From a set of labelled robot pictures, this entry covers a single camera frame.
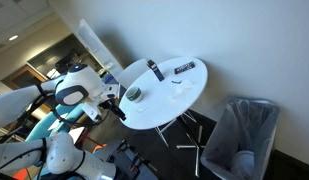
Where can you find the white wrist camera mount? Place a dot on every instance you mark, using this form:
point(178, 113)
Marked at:
point(91, 111)

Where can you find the metal table base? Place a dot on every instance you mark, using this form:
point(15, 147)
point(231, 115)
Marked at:
point(196, 146)

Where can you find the white leaning board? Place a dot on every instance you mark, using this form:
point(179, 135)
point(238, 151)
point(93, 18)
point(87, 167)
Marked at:
point(94, 41)

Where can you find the blue pasta box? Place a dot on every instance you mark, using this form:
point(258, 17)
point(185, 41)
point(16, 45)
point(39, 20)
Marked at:
point(156, 70)

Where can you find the teal chair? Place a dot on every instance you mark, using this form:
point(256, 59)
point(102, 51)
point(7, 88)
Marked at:
point(49, 124)

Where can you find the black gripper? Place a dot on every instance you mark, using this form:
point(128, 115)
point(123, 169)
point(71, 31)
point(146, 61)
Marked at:
point(110, 104)

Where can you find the wooden door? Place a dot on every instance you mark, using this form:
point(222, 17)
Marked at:
point(22, 77)

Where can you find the green and white mug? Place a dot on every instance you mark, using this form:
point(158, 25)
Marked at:
point(134, 94)

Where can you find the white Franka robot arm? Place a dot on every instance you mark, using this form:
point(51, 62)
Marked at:
point(81, 79)

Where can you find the grey trash bin with liner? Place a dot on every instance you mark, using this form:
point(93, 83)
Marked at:
point(240, 133)

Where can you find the round ceiling light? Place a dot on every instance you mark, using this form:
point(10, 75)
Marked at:
point(13, 37)

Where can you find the white plastic spoon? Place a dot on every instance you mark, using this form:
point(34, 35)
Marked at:
point(144, 109)

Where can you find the dark flat printed box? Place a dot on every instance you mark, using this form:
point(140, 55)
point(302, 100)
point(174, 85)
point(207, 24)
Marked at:
point(184, 67)

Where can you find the black robot stand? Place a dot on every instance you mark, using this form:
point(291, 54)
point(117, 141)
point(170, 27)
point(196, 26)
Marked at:
point(134, 161)

